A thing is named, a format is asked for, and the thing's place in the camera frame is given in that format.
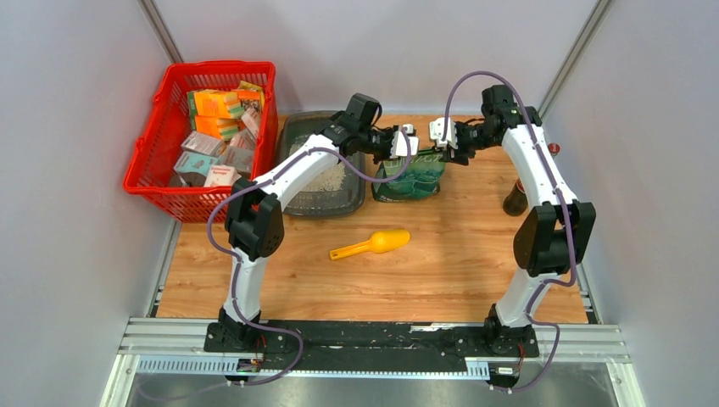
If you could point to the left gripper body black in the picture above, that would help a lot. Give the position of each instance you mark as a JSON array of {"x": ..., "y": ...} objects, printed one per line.
[{"x": 376, "y": 143}]

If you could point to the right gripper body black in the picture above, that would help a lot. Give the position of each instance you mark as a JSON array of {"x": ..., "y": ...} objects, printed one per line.
[{"x": 470, "y": 138}]

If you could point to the black bag clip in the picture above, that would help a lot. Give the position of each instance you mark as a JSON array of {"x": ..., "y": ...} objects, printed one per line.
[{"x": 432, "y": 153}]

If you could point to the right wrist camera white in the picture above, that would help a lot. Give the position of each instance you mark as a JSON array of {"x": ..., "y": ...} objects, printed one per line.
[{"x": 442, "y": 133}]

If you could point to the aluminium frame rail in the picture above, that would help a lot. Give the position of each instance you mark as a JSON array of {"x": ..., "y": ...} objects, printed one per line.
[{"x": 162, "y": 362}]

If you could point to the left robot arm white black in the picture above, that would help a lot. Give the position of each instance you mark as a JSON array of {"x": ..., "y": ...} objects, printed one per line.
[{"x": 254, "y": 212}]

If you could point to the orange sponge pack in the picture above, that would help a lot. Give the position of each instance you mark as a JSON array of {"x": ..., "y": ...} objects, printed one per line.
[
  {"x": 223, "y": 129},
  {"x": 215, "y": 103}
]

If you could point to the dark cola bottle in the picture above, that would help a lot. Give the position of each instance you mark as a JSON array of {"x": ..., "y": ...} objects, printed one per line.
[{"x": 514, "y": 202}]

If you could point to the red plastic shopping basket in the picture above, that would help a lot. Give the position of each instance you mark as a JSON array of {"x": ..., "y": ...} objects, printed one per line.
[{"x": 252, "y": 151}]

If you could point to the green litter bag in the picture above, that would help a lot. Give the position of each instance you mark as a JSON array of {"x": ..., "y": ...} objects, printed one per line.
[{"x": 420, "y": 180}]

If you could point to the teal grey box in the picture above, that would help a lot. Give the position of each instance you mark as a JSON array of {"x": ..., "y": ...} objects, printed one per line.
[{"x": 193, "y": 168}]

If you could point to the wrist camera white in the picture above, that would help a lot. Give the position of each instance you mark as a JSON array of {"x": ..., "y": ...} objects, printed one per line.
[
  {"x": 442, "y": 133},
  {"x": 405, "y": 142}
]

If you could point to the yellow patterned packet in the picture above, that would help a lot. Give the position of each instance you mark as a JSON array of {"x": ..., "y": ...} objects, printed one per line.
[{"x": 251, "y": 96}]

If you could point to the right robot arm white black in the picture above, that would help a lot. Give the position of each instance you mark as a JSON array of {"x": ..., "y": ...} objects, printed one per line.
[{"x": 552, "y": 239}]

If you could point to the white pink sponge box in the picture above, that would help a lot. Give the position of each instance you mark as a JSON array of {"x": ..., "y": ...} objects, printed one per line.
[{"x": 221, "y": 176}]

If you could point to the pink grey box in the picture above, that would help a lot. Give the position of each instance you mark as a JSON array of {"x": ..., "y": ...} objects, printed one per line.
[{"x": 198, "y": 142}]

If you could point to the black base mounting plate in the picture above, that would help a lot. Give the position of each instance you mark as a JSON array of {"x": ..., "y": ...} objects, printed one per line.
[{"x": 372, "y": 346}]

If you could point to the yellow plastic scoop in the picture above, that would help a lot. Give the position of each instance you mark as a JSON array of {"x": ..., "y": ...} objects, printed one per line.
[{"x": 380, "y": 242}]

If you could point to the orange sponge pack lower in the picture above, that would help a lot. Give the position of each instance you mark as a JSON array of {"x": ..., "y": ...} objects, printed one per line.
[{"x": 223, "y": 129}]

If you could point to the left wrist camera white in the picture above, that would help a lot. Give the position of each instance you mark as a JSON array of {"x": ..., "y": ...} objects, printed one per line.
[{"x": 405, "y": 142}]

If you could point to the grey litter box tray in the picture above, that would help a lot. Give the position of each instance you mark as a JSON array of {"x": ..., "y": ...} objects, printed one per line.
[{"x": 337, "y": 191}]

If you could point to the orange sponge pack upper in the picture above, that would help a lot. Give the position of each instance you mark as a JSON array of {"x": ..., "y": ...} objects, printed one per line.
[{"x": 215, "y": 103}]

